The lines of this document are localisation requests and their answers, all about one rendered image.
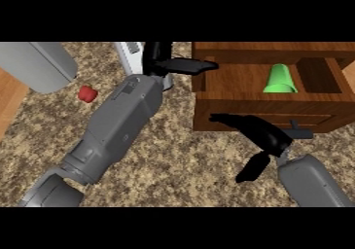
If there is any green cup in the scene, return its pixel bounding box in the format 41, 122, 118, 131
261, 63, 298, 94

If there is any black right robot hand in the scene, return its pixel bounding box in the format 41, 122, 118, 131
207, 112, 294, 185

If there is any dark grey drawer handle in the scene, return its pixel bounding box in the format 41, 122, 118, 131
279, 119, 315, 140

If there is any brown wooden cabinet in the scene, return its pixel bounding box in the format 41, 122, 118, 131
191, 41, 355, 70

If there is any red bell pepper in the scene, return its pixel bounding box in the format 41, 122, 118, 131
75, 85, 99, 104

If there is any brown wooden drawer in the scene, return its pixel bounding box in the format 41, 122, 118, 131
191, 91, 355, 134
191, 55, 355, 102

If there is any brown wooden drawer front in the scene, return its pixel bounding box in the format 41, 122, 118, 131
191, 91, 355, 134

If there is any white appliance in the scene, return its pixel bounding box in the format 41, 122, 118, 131
112, 41, 146, 76

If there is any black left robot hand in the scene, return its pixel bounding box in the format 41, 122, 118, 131
140, 41, 220, 78

